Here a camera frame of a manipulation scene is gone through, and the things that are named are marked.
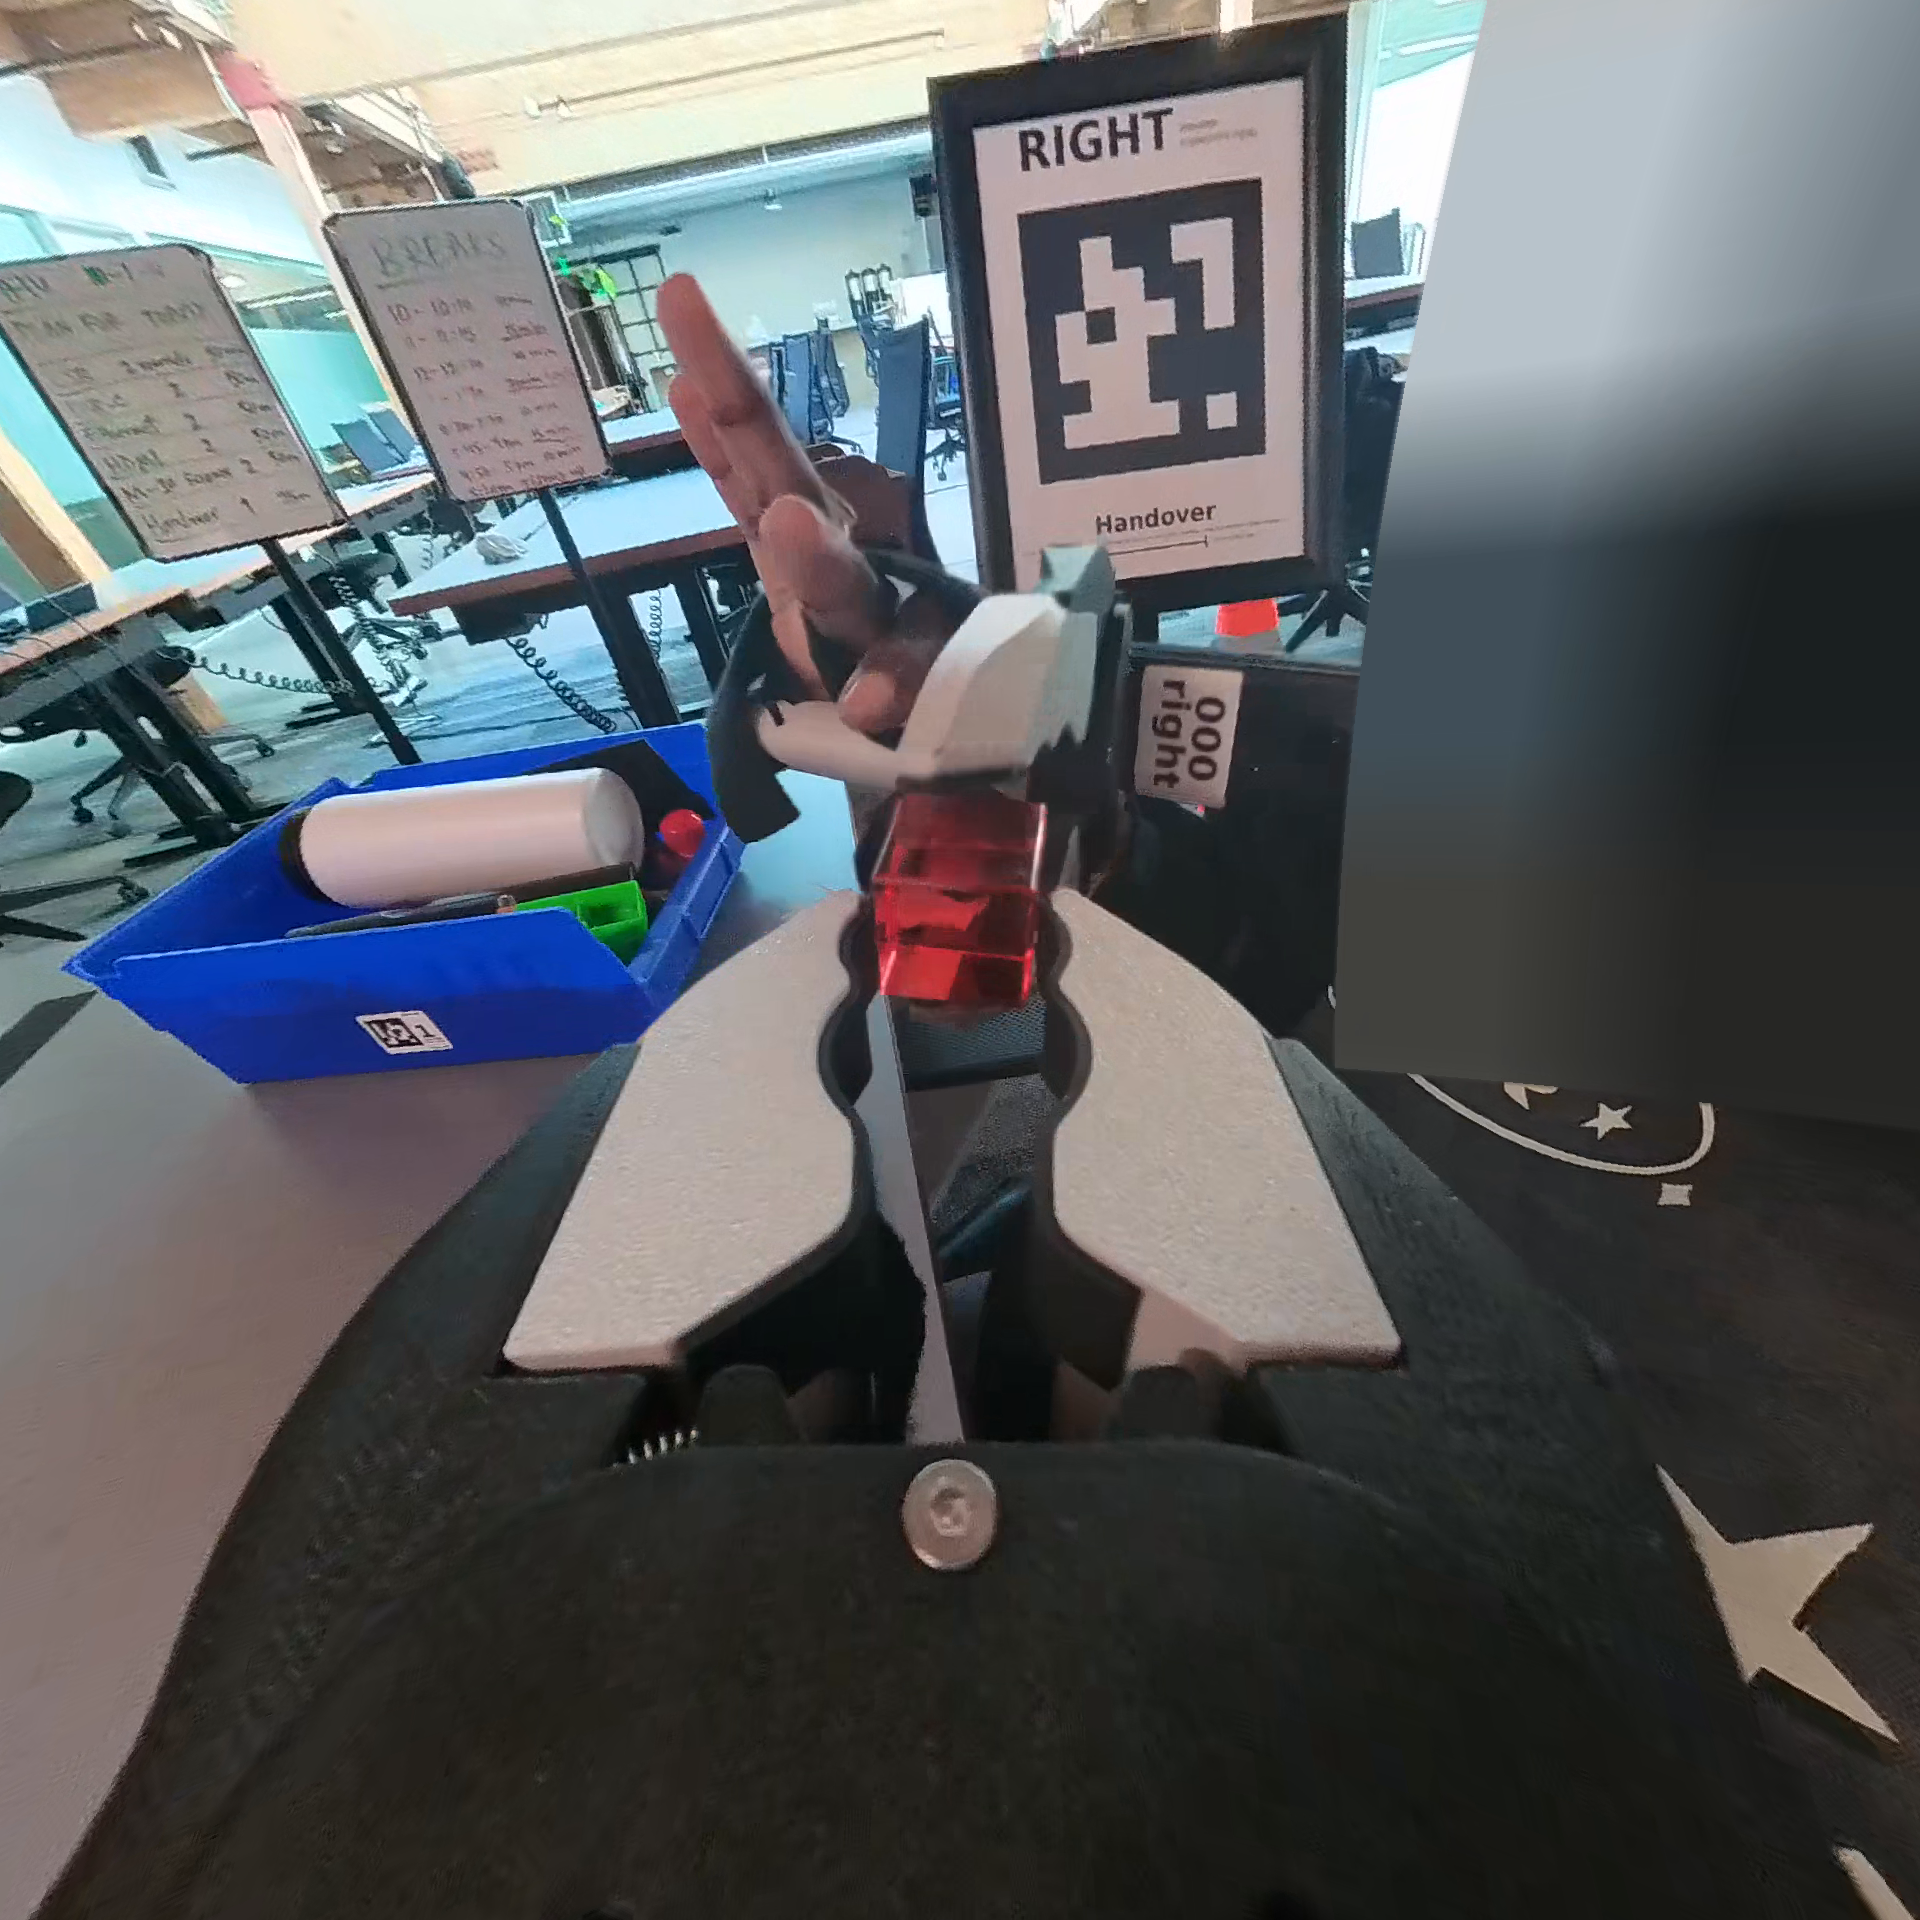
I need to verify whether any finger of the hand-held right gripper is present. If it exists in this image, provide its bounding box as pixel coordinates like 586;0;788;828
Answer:
1033;546;1132;896
898;594;1111;787

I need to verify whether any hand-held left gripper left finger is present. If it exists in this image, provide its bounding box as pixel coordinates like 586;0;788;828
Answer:
496;891;887;1375

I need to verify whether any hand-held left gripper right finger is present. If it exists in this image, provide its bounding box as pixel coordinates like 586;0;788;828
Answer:
1031;891;1410;1393

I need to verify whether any red transparent cube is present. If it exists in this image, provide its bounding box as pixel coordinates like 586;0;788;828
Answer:
864;799;1051;1003

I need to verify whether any blue bin with white label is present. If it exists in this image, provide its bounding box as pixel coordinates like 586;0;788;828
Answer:
64;722;746;1085

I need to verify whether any person's right hand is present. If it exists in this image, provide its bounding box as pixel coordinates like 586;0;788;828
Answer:
656;274;965;741

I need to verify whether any green plastic block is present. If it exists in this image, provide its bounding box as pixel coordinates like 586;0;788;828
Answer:
516;883;651;962

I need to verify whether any black marker pen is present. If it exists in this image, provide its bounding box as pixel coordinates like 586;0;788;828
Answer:
282;891;516;942

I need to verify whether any background desk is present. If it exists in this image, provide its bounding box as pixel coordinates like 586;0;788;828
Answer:
383;468;765;722
0;516;434;839

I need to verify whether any white cylinder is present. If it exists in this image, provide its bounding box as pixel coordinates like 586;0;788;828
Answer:
275;773;643;907

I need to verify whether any handwritten whiteboard on stand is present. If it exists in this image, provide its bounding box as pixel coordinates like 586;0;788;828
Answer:
0;242;423;764
322;193;683;734

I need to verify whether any black coiled cable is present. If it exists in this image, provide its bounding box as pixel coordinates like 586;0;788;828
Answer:
496;641;618;741
192;649;365;700

